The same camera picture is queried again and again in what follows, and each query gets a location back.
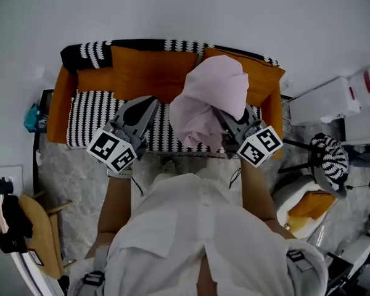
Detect teal bag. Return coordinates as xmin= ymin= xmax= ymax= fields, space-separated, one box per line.
xmin=23 ymin=103 xmax=49 ymax=133

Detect white box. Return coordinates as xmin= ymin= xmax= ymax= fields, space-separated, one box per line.
xmin=287 ymin=76 xmax=362 ymax=126

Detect black white patterned throw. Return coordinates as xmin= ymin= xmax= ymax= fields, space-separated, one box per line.
xmin=60 ymin=38 xmax=280 ymax=77

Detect person's left forearm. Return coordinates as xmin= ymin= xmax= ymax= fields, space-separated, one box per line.
xmin=96 ymin=173 xmax=143 ymax=239

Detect person's right forearm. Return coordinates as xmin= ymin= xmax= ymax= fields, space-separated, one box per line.
xmin=239 ymin=161 xmax=297 ymax=241

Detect grey mottled rug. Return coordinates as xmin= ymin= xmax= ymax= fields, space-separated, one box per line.
xmin=33 ymin=131 xmax=370 ymax=273

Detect orange sofa seat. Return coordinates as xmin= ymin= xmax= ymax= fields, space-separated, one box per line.
xmin=46 ymin=38 xmax=287 ymax=160

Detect person's white shirt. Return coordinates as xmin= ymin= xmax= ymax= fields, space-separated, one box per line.
xmin=67 ymin=165 xmax=329 ymax=296

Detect striped black white seat blanket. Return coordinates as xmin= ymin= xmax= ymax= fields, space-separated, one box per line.
xmin=66 ymin=89 xmax=263 ymax=154

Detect black cord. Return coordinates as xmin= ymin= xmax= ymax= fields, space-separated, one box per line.
xmin=130 ymin=175 xmax=145 ymax=197
xmin=228 ymin=167 xmax=242 ymax=191

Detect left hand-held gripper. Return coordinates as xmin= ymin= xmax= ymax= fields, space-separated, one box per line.
xmin=86 ymin=96 xmax=160 ymax=173

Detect white armchair with orange cushion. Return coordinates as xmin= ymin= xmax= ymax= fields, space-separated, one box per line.
xmin=271 ymin=175 xmax=339 ymax=239

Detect white appliance with red label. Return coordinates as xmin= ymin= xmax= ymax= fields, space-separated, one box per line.
xmin=346 ymin=60 xmax=370 ymax=110

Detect yellow wooden chair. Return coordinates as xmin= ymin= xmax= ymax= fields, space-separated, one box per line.
xmin=17 ymin=191 xmax=74 ymax=281

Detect black bag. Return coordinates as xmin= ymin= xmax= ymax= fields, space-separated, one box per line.
xmin=0 ymin=194 xmax=34 ymax=255

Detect black tripod stand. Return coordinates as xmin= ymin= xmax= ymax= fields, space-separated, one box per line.
xmin=325 ymin=210 xmax=370 ymax=291

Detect white wristband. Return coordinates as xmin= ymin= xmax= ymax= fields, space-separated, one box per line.
xmin=107 ymin=166 xmax=134 ymax=181

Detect grey chair with black legs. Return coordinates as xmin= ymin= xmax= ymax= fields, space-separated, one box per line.
xmin=277 ymin=134 xmax=350 ymax=200

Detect zebra striped cushion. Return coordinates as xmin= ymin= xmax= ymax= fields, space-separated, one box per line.
xmin=310 ymin=133 xmax=350 ymax=185

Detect pink cloth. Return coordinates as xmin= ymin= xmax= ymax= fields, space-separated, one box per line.
xmin=169 ymin=55 xmax=250 ymax=150

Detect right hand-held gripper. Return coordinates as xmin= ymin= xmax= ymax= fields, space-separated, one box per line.
xmin=216 ymin=104 xmax=284 ymax=168

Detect large orange cushion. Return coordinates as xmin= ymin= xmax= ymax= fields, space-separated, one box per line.
xmin=110 ymin=45 xmax=200 ymax=105

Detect black camera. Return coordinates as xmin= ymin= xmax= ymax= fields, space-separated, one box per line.
xmin=0 ymin=177 xmax=15 ymax=197

